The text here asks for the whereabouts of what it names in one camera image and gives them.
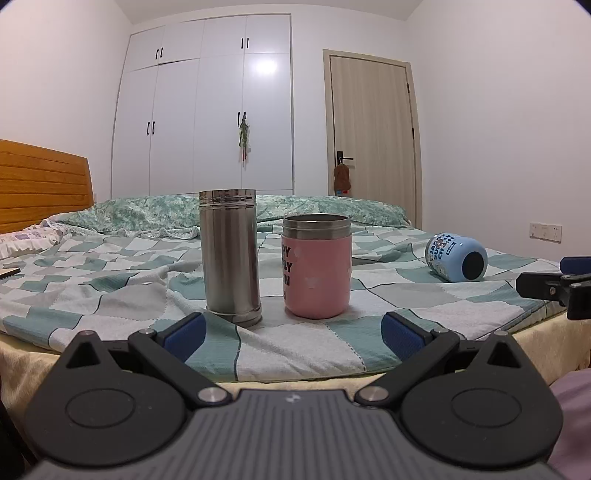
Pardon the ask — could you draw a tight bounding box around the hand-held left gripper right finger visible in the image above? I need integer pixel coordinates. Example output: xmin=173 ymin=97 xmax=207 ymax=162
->
xmin=355 ymin=311 xmax=533 ymax=409

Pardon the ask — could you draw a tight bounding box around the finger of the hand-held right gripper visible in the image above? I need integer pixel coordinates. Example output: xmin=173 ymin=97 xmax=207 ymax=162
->
xmin=515 ymin=272 xmax=591 ymax=321
xmin=560 ymin=257 xmax=591 ymax=278

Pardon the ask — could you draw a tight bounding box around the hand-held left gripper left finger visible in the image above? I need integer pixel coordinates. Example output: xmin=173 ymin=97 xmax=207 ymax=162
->
xmin=59 ymin=312 xmax=230 ymax=409

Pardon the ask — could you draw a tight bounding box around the blue printed cup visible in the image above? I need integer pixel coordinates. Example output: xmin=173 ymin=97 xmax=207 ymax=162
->
xmin=425 ymin=232 xmax=489 ymax=282

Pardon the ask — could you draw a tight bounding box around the stainless steel cup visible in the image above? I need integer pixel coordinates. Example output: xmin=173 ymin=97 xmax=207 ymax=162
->
xmin=198 ymin=188 xmax=263 ymax=329

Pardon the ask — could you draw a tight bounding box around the pink cup with steel rim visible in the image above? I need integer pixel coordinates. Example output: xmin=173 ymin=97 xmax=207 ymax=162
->
xmin=281 ymin=213 xmax=353 ymax=320

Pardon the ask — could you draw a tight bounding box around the yellow bed sheet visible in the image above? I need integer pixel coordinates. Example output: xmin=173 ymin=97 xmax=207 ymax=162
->
xmin=0 ymin=301 xmax=591 ymax=444

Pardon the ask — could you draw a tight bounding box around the green checkered blanket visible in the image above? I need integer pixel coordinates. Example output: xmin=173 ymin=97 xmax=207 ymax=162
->
xmin=0 ymin=220 xmax=562 ymax=383

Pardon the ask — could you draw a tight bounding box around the green floral quilt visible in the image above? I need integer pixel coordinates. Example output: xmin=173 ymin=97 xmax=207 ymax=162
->
xmin=60 ymin=193 xmax=413 ymax=241

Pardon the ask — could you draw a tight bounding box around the purple cloth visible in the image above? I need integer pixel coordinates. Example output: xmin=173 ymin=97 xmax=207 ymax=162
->
xmin=549 ymin=366 xmax=591 ymax=480

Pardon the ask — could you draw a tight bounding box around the purple floral pillow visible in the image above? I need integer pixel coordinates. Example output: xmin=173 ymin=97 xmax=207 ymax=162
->
xmin=0 ymin=219 xmax=71 ymax=260

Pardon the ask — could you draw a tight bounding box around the green hanging ornament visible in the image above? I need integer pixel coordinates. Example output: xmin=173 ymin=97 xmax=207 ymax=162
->
xmin=237 ymin=117 xmax=251 ymax=162

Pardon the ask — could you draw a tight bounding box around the wooden headboard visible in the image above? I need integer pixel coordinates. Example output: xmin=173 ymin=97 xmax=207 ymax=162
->
xmin=0 ymin=139 xmax=96 ymax=236

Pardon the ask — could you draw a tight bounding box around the beige wooden door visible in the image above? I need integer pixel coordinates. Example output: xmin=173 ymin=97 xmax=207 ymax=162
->
xmin=322 ymin=48 xmax=424 ymax=228

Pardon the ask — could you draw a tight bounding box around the white wardrobe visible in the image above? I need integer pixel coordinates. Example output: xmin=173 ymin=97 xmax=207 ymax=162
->
xmin=111 ymin=14 xmax=295 ymax=202

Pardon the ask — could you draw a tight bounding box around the white wall socket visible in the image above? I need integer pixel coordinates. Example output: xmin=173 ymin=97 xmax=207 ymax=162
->
xmin=529 ymin=222 xmax=564 ymax=243

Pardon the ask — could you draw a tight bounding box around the brown bag on door handle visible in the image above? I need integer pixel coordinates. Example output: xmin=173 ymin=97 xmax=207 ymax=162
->
xmin=333 ymin=164 xmax=353 ymax=198

